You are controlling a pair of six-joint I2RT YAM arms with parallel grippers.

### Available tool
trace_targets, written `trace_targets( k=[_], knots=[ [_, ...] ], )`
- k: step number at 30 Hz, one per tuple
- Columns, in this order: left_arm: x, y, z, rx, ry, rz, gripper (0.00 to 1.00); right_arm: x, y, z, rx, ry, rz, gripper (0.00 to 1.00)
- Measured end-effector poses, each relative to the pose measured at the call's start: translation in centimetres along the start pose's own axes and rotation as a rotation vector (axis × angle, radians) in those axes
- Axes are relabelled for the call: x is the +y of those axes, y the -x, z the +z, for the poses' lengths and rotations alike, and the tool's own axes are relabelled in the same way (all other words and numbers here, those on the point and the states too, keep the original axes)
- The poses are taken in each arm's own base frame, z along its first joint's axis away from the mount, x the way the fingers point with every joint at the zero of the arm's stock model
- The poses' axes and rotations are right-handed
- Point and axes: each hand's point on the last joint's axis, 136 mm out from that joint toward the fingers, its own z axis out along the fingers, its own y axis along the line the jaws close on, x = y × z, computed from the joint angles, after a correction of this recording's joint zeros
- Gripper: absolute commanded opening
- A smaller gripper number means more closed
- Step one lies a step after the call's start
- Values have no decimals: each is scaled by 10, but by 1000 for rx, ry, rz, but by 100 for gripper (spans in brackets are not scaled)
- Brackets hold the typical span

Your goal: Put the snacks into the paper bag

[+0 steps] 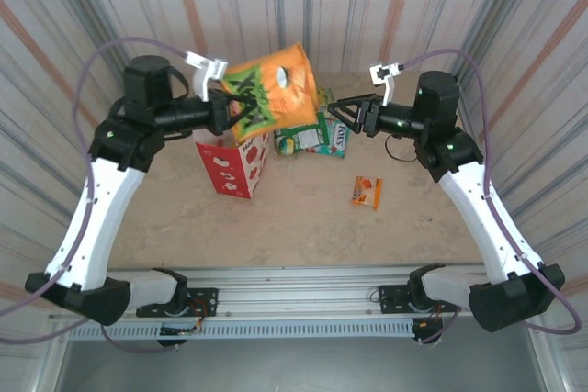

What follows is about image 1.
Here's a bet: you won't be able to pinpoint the teal Fox's candy pack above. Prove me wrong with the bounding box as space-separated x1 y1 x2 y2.
305 117 351 159

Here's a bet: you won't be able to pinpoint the large orange Fox's candy bag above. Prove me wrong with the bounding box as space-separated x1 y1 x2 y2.
222 41 319 145

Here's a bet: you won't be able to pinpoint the red and white paper bag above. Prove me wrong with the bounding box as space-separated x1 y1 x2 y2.
195 129 271 200

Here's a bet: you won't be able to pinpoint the green snack pack white label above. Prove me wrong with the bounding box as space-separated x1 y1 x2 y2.
274 111 332 155

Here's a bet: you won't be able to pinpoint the small orange candy sachet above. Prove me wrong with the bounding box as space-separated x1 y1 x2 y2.
351 175 383 212

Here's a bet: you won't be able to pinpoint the grey metal lower panel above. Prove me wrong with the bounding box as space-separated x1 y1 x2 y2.
54 340 550 392

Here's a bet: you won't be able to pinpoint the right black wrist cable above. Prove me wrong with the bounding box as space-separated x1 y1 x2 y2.
384 133 418 163

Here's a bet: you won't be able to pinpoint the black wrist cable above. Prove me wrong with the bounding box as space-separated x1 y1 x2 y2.
164 64 190 100
384 133 418 163

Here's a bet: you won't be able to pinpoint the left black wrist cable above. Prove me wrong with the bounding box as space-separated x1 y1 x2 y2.
164 64 190 100

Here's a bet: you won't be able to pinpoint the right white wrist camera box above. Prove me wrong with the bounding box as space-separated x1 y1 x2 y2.
369 61 401 106

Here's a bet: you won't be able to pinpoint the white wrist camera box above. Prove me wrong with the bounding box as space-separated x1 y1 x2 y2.
183 50 230 102
369 61 401 106

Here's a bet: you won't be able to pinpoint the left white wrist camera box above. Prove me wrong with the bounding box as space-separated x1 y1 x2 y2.
183 50 230 102

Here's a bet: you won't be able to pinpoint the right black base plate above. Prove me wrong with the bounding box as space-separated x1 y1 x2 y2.
377 285 462 315

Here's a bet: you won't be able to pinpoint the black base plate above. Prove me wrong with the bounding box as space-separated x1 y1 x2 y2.
377 285 462 315
136 287 220 319

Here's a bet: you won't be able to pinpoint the aluminium mounting rail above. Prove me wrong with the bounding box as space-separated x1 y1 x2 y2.
48 265 488 322

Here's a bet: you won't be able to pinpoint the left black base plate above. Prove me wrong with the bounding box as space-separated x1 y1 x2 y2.
136 287 220 319

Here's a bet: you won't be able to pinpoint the right base coloured wires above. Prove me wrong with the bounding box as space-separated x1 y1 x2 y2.
423 302 446 327

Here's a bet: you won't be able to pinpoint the base coloured wires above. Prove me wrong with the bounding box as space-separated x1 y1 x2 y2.
423 302 446 327
190 298 207 333

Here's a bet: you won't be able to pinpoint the left base coloured wires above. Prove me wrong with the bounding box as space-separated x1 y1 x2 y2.
190 298 207 333

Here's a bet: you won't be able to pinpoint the perforated grey cable tray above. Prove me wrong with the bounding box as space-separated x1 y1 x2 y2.
66 320 414 342

